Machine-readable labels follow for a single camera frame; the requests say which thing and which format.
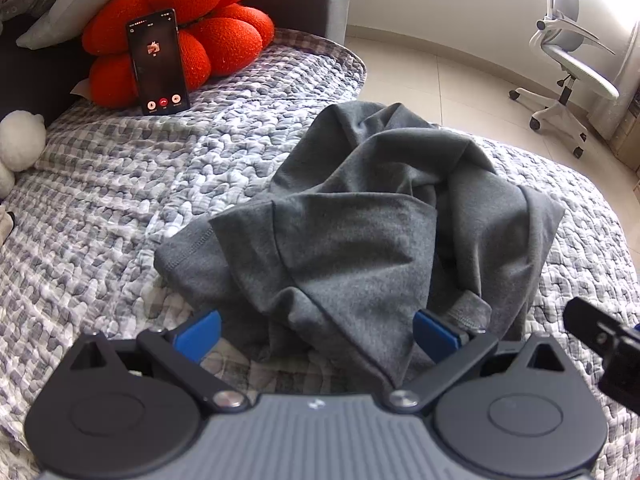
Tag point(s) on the dark gray sofa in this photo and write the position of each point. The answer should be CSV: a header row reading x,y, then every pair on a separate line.
x,y
305,7

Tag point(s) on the folded beige cloth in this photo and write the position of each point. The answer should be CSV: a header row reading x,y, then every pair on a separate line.
x,y
6,224

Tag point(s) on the black smartphone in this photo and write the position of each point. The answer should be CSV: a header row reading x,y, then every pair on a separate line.
x,y
157,60

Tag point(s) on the orange flower cushion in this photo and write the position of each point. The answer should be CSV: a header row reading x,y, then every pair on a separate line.
x,y
220,35

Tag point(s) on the white plush toy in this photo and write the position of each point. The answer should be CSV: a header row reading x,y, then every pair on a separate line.
x,y
20,140

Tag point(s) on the gray t-shirt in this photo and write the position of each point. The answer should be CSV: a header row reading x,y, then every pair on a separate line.
x,y
350,240

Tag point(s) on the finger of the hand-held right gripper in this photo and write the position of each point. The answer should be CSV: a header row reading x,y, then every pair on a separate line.
x,y
590,319

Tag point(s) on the gray white quilted blanket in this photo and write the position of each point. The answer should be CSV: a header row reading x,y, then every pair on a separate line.
x,y
150,185

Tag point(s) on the white gray office chair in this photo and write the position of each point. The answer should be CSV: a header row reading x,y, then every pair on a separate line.
x,y
575,60

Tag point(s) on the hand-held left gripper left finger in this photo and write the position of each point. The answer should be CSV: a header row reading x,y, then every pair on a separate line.
x,y
200,334

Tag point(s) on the light gray curtain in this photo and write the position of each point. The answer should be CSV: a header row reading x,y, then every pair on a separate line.
x,y
627,85

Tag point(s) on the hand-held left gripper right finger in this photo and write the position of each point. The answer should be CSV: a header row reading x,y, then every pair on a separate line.
x,y
434,332

